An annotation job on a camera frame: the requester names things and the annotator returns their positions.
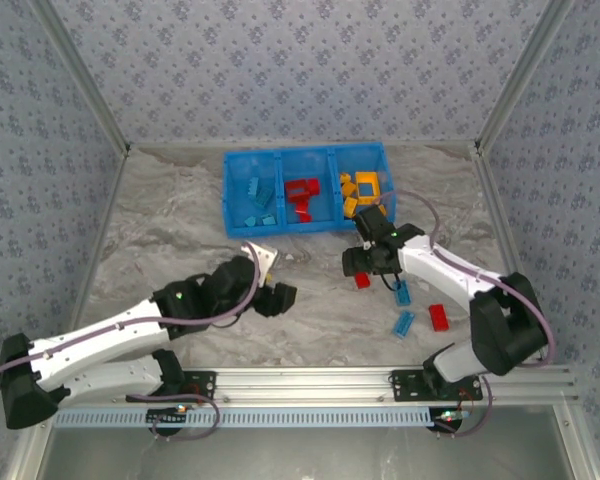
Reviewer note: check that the blue studded lego brick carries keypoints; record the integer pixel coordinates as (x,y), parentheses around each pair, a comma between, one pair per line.
(263,196)

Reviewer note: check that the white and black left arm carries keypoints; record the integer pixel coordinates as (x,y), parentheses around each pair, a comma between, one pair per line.
(105,332)

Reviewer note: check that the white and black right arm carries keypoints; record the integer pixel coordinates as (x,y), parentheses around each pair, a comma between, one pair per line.
(510,325)

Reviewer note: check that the flat red lego brick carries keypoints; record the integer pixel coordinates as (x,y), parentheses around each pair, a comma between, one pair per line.
(440,317)

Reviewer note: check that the small blue lego brick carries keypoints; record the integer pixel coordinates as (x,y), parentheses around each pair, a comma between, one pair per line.
(268,219)
(250,221)

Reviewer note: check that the blue three-compartment plastic bin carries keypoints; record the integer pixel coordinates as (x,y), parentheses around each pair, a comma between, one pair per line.
(322,221)

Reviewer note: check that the red lego block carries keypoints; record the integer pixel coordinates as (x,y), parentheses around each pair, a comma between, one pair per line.
(313,187)

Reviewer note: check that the small lit controller board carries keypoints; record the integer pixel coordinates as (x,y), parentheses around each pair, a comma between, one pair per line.
(452,415)
(180,409)

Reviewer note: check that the grey metal base panel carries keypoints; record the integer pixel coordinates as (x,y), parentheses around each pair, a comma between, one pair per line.
(330,455)

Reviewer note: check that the yellow lego window frame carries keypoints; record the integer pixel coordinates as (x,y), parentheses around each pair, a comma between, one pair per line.
(358,190)

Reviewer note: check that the red lego window frame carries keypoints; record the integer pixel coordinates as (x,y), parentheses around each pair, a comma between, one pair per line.
(295,191)

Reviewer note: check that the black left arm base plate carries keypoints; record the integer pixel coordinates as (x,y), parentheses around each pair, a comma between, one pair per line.
(202,382)

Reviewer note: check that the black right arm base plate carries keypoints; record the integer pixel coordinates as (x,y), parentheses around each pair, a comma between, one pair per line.
(405,387)

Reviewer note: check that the aluminium horizontal mounting rail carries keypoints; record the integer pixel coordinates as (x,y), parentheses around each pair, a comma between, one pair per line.
(305,382)

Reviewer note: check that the aluminium table edge rail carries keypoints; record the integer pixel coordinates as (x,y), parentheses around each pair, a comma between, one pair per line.
(510,250)
(112,200)
(180,145)

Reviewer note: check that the aluminium frame post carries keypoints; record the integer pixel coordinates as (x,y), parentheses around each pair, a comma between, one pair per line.
(80,75)
(525,75)

